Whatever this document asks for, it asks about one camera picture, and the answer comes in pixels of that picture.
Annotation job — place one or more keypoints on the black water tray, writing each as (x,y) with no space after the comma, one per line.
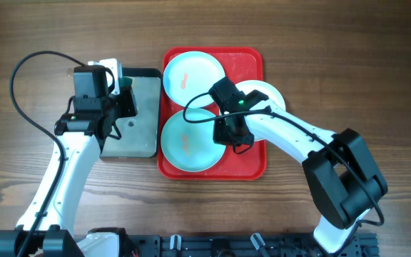
(140,132)

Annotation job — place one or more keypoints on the white plate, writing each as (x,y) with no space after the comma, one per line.
(238,99)

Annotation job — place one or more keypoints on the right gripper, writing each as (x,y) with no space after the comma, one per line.
(220,137)

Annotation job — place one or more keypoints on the green yellow sponge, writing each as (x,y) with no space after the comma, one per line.
(126,82)

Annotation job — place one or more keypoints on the light blue plate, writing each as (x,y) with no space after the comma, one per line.
(190,147)
(190,74)

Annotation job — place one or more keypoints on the red plastic tray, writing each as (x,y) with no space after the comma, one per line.
(240,63)

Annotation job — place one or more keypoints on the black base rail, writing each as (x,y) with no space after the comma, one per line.
(283,245)

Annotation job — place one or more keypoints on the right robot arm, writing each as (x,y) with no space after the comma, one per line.
(343,177)

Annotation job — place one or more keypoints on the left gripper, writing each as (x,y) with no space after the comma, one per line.
(126,93)

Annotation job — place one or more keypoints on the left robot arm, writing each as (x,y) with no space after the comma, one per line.
(48,222)

